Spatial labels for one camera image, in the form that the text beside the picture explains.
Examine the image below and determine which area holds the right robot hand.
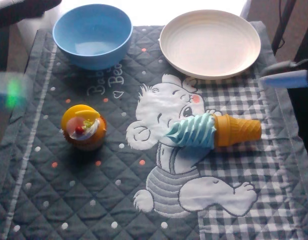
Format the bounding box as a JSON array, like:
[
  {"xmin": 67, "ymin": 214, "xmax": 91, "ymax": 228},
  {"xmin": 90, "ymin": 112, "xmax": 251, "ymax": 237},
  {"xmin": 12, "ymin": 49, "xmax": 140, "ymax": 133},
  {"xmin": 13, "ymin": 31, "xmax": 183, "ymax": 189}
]
[{"xmin": 258, "ymin": 59, "xmax": 308, "ymax": 90}]

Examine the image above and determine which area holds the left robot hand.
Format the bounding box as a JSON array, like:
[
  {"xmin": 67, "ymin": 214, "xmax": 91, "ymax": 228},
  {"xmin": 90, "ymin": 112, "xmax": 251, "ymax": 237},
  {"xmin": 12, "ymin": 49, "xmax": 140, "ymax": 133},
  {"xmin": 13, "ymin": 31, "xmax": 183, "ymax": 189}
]
[{"xmin": 0, "ymin": 71, "xmax": 29, "ymax": 111}]

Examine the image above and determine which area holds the toy cupcake with fruit topping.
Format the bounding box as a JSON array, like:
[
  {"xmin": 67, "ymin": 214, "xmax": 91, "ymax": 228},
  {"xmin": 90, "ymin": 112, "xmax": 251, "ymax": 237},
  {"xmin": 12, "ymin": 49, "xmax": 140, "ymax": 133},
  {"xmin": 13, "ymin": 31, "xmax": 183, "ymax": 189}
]
[{"xmin": 61, "ymin": 103, "xmax": 108, "ymax": 152}]

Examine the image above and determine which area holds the toy ice cream cone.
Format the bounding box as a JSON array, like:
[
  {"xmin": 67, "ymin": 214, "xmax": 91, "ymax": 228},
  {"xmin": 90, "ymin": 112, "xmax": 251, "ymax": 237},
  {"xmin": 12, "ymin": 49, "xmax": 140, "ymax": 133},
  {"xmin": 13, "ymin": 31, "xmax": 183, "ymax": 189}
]
[{"xmin": 163, "ymin": 112, "xmax": 262, "ymax": 149}]

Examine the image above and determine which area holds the white ribbed plate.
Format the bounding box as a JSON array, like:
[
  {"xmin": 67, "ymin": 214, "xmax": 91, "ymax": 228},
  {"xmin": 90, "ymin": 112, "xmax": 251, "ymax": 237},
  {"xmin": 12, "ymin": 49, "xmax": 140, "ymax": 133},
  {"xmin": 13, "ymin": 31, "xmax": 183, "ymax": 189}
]
[{"xmin": 159, "ymin": 9, "xmax": 262, "ymax": 81}]

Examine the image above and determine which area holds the blue bowl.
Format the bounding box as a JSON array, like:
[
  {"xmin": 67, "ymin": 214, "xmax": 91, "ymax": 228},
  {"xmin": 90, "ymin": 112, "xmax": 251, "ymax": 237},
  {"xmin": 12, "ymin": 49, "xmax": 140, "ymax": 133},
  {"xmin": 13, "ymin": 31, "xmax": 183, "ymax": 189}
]
[{"xmin": 52, "ymin": 3, "xmax": 133, "ymax": 71}]

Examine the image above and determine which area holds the black stand pole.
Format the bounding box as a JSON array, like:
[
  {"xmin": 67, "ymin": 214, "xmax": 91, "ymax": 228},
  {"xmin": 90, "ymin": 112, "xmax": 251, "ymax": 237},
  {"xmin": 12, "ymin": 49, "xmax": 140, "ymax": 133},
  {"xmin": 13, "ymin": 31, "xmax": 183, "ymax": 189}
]
[{"xmin": 270, "ymin": 0, "xmax": 297, "ymax": 52}]

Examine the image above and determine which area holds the grey quilt with printed bear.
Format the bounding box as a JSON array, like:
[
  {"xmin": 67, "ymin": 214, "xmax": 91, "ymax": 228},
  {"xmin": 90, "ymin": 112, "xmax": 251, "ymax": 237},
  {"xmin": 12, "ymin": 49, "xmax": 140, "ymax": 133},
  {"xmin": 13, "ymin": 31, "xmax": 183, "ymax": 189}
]
[{"xmin": 0, "ymin": 21, "xmax": 308, "ymax": 240}]

